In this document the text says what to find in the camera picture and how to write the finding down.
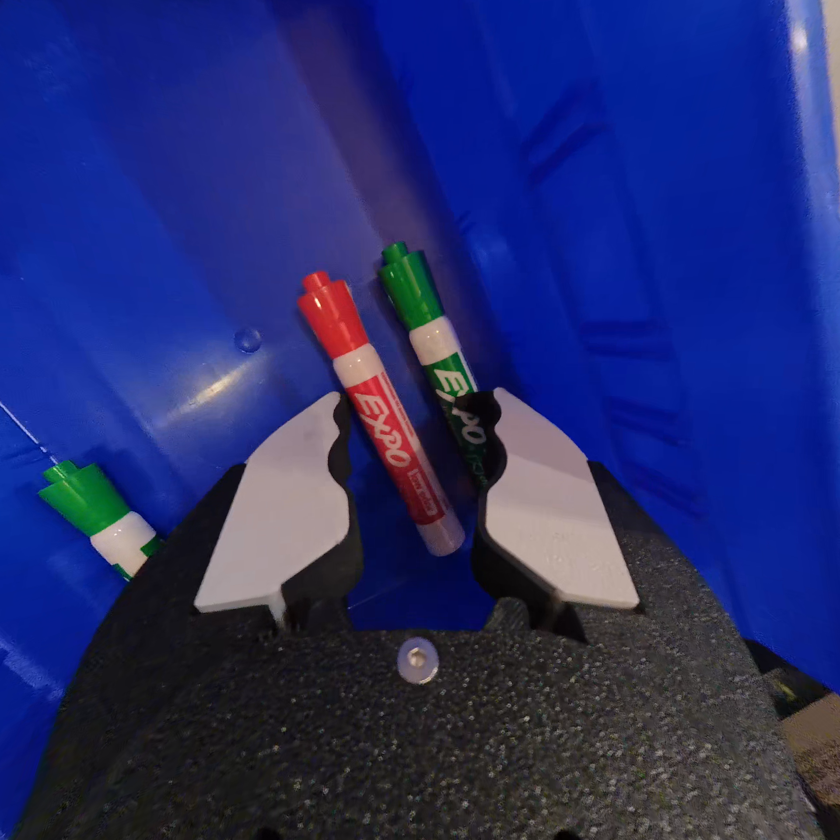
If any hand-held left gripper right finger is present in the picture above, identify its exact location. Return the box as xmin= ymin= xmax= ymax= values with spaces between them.
xmin=470 ymin=388 xmax=643 ymax=643

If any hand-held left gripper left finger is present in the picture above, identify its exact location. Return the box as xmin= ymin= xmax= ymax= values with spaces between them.
xmin=195 ymin=392 xmax=364 ymax=630

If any red dry erase marker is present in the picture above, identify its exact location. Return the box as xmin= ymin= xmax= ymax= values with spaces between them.
xmin=297 ymin=271 xmax=468 ymax=559

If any blue plastic bin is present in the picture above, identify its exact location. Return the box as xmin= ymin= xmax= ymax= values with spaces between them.
xmin=0 ymin=0 xmax=840 ymax=815

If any green dry erase marker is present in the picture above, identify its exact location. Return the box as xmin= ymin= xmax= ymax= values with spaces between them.
xmin=36 ymin=458 xmax=166 ymax=584
xmin=378 ymin=241 xmax=508 ymax=490

